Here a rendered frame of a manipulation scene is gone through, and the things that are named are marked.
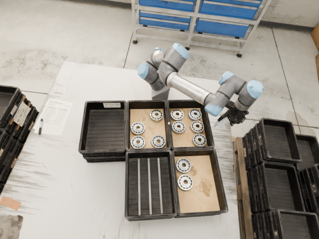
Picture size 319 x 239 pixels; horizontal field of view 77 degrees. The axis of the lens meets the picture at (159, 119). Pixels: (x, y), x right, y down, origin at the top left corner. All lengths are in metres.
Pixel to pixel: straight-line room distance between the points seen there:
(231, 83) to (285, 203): 1.42
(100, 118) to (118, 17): 2.60
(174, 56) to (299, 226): 1.61
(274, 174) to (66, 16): 3.73
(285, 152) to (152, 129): 1.29
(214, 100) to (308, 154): 1.81
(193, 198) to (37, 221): 1.00
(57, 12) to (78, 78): 2.31
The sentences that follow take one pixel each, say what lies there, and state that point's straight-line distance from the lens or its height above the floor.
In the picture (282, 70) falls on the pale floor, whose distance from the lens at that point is 3.71.
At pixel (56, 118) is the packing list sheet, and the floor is 0.70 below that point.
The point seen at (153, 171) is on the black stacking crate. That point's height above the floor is 0.83.
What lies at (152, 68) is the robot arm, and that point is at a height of 1.02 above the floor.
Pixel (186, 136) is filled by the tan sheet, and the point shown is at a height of 0.83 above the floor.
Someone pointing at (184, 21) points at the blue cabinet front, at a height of 0.45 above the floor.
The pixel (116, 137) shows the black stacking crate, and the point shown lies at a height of 0.83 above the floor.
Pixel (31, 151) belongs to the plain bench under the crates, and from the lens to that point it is 1.78.
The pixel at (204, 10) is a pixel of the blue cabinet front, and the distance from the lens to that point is 3.04.
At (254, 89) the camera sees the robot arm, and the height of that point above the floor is 1.50.
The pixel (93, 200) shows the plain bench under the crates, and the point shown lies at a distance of 1.53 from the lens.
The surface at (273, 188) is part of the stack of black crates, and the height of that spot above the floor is 0.38.
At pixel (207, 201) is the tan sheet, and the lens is 1.42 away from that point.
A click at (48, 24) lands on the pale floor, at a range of 3.99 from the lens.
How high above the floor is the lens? 2.18
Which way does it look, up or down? 60 degrees down
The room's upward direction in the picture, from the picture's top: 8 degrees clockwise
